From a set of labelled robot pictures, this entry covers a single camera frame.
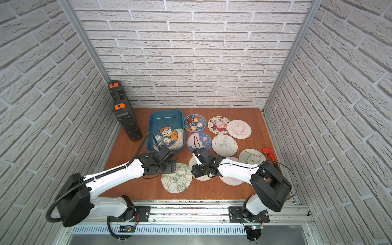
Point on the floral pink coaster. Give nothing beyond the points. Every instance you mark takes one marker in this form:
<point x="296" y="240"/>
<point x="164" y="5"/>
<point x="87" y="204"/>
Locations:
<point x="218" y="125"/>

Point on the black orange tool case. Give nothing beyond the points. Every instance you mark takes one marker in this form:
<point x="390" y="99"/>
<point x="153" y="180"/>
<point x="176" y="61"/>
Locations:
<point x="124" y="112"/>

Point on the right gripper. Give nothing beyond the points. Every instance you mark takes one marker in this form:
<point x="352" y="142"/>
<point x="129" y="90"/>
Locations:
<point x="195" y="171"/>

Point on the white pink sketch coaster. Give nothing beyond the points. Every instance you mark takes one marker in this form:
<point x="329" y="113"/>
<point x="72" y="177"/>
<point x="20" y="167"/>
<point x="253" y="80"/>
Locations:
<point x="239" y="129"/>

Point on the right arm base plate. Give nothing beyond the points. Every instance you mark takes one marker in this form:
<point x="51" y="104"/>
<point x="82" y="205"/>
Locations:
<point x="241" y="215"/>

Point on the blue cartoon animals coaster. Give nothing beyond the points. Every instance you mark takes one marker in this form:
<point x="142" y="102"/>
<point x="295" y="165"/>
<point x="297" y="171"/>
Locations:
<point x="194" y="123"/>

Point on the red handled tool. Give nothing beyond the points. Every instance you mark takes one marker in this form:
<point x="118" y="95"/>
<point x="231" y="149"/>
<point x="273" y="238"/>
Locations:
<point x="268" y="152"/>

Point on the white dog face coaster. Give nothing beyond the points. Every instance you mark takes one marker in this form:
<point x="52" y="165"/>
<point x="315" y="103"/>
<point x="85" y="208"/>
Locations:
<point x="251" y="156"/>

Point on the white butterfly coaster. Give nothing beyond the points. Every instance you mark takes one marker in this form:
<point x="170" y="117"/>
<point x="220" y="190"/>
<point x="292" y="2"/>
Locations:
<point x="224" y="145"/>

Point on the pink piglet coaster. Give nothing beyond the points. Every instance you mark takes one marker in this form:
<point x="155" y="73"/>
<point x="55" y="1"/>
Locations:
<point x="229" y="180"/>

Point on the teal storage box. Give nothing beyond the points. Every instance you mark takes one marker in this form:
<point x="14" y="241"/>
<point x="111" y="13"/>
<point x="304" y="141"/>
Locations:
<point x="166" y="118"/>

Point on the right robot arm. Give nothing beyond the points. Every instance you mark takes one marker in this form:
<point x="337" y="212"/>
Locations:
<point x="271" y="187"/>

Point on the cream pink character coaster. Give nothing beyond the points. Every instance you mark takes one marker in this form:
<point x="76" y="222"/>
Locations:
<point x="193" y="162"/>

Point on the aluminium rail frame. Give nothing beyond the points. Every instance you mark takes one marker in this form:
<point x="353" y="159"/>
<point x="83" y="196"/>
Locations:
<point x="194" y="217"/>

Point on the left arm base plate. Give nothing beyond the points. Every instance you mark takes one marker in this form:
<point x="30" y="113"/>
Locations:
<point x="137" y="213"/>

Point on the dark blue cartoon coaster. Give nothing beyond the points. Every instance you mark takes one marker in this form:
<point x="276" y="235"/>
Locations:
<point x="166" y="136"/>

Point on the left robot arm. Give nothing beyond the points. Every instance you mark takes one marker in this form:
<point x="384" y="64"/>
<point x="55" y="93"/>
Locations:
<point x="80" y="197"/>

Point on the green bunnies coaster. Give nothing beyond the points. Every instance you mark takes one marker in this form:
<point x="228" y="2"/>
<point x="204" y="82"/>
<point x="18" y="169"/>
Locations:
<point x="179" y="181"/>

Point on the lavender bear coaster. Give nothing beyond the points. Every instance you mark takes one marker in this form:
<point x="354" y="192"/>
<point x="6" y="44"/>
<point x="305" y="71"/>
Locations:
<point x="199" y="140"/>

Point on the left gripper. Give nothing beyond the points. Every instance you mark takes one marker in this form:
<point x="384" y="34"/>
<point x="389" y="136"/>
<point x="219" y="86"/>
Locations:
<point x="165" y="154"/>

